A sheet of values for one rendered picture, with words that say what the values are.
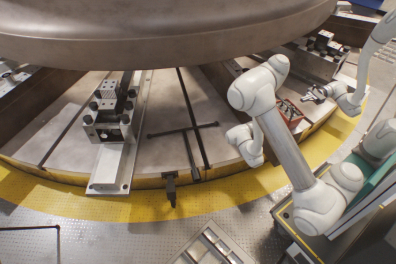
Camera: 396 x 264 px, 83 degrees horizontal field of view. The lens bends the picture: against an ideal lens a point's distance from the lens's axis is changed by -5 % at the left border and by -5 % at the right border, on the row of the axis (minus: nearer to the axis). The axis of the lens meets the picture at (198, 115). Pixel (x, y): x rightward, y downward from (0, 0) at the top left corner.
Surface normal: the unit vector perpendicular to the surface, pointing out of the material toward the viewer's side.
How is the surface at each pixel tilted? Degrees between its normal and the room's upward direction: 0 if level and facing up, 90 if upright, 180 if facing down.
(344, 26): 90
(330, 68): 90
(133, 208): 0
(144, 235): 0
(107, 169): 0
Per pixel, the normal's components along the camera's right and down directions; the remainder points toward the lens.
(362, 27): -0.36, 0.67
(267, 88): 0.46, -0.11
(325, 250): 0.00, -0.70
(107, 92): 0.02, 0.72
